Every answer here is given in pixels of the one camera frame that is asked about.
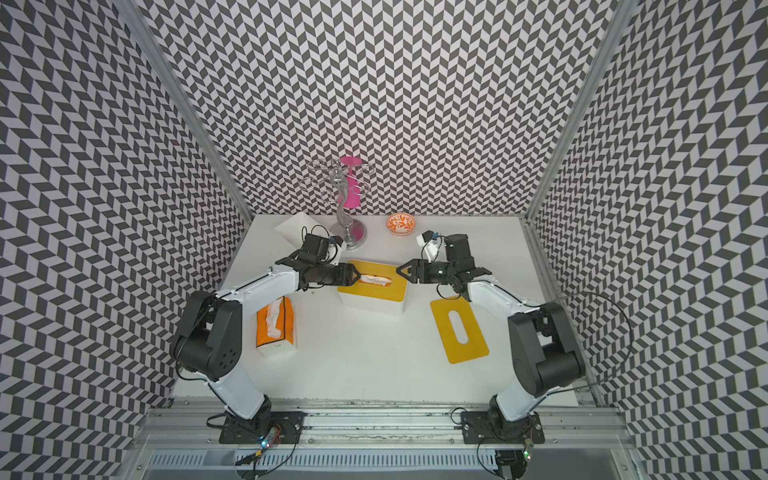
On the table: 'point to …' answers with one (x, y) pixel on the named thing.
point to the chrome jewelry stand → (347, 233)
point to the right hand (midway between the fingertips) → (404, 275)
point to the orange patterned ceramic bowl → (401, 224)
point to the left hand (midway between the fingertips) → (351, 277)
